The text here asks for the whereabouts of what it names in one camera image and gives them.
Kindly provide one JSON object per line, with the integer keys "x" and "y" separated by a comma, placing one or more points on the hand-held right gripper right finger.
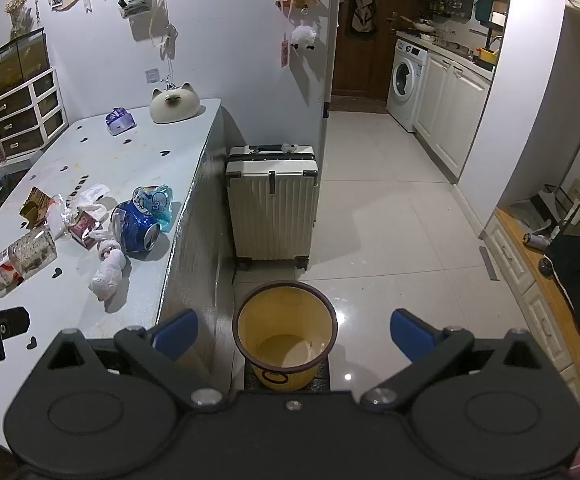
{"x": 411, "y": 335}

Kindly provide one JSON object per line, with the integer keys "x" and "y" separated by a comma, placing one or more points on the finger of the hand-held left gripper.
{"x": 14, "y": 319}

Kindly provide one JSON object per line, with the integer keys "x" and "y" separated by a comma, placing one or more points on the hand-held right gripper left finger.
{"x": 176, "y": 331}

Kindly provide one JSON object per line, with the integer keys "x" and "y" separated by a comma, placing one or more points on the clear plastic bottle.
{"x": 17, "y": 257}

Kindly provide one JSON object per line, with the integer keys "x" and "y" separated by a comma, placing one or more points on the yellow trash bin brown rim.
{"x": 270, "y": 320}

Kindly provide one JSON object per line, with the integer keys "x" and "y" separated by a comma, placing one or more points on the small white tissue wad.
{"x": 107, "y": 247}

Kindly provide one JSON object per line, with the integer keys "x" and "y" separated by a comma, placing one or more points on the crushed blue can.
{"x": 132, "y": 225}

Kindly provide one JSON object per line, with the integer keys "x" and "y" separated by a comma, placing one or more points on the red cigarette pack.
{"x": 84, "y": 227}

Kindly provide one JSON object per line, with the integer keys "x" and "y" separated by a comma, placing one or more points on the brown cardboard box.
{"x": 35, "y": 202}

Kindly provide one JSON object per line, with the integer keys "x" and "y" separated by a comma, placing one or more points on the light blue snack bag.
{"x": 157, "y": 205}

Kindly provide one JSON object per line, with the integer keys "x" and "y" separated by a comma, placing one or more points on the white tissue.
{"x": 92, "y": 210}

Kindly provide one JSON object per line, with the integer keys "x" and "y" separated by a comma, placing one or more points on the clear plastic bag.
{"x": 59, "y": 217}

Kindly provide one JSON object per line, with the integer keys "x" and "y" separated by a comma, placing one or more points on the low cabinet wooden top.
{"x": 515, "y": 265}

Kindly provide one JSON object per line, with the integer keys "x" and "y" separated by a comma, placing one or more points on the white paper sheet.
{"x": 95, "y": 191}

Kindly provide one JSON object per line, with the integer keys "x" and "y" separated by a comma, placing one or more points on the white ribbed suitcase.
{"x": 272, "y": 210}

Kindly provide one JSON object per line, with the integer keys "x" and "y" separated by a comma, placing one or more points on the grey spray can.
{"x": 535, "y": 240}

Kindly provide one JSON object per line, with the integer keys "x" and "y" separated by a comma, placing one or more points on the white drawer cabinet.
{"x": 20, "y": 115}

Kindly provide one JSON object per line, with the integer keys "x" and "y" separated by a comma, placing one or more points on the purple tissue pack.
{"x": 119, "y": 122}

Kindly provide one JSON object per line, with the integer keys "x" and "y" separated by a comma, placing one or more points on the white cat-face ornament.
{"x": 175, "y": 107}

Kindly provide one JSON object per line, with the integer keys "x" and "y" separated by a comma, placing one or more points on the white kitchen cabinets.
{"x": 450, "y": 105}

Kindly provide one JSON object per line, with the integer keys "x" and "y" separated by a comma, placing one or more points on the glass fish tank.
{"x": 12, "y": 67}

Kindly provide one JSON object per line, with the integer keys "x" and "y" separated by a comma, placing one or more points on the white washing machine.
{"x": 405, "y": 82}

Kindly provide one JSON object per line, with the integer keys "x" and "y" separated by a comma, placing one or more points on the yellow kitchen container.
{"x": 487, "y": 55}

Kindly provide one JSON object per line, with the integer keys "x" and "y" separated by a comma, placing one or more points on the dried flowers vase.
{"x": 17, "y": 7}

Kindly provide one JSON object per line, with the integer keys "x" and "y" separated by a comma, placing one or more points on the white plush sheep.
{"x": 302, "y": 35}

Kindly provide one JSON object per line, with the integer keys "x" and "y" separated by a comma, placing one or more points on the white wall outlet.
{"x": 152, "y": 75}

